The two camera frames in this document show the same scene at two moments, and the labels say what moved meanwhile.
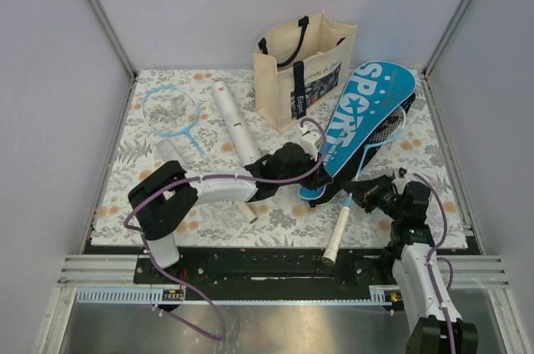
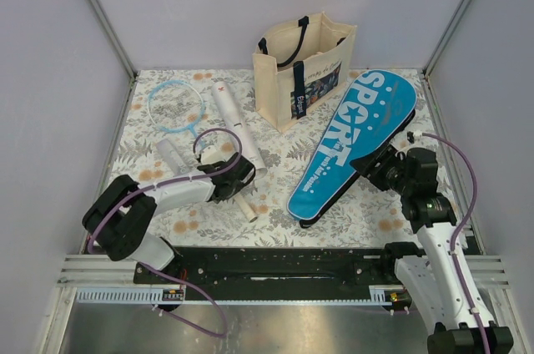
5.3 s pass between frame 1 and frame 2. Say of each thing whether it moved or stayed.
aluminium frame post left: stayed
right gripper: moved
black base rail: stayed
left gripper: moved
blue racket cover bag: moved
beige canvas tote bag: stayed
